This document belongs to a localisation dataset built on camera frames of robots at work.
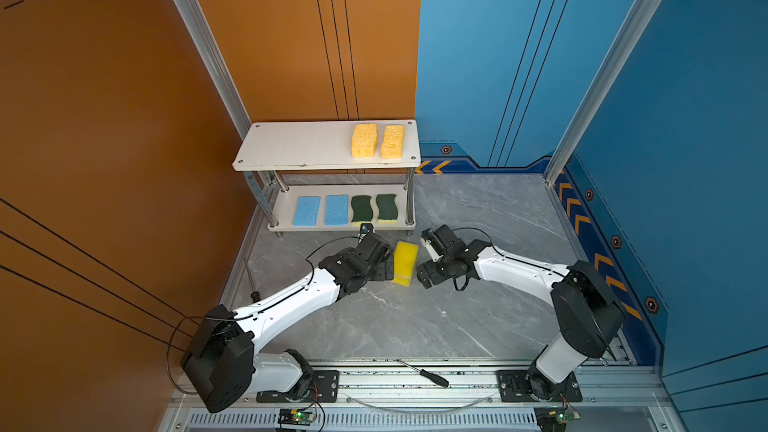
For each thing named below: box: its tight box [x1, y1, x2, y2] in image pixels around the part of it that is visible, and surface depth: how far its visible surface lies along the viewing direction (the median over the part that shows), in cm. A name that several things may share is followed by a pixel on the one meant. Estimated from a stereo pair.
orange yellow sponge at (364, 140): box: [351, 123, 378, 158], surface depth 80 cm
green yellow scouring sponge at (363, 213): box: [351, 195, 374, 226], surface depth 102 cm
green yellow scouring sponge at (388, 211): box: [376, 194, 398, 224], surface depth 101 cm
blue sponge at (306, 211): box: [292, 196, 321, 226], surface depth 103 cm
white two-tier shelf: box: [232, 120, 421, 238], surface depth 98 cm
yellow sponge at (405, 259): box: [392, 241, 419, 288], surface depth 93 cm
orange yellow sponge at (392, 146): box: [381, 125, 405, 159], surface depth 79 cm
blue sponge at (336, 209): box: [324, 194, 349, 226], surface depth 104 cm
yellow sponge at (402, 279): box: [390, 274, 413, 287], surface depth 91 cm
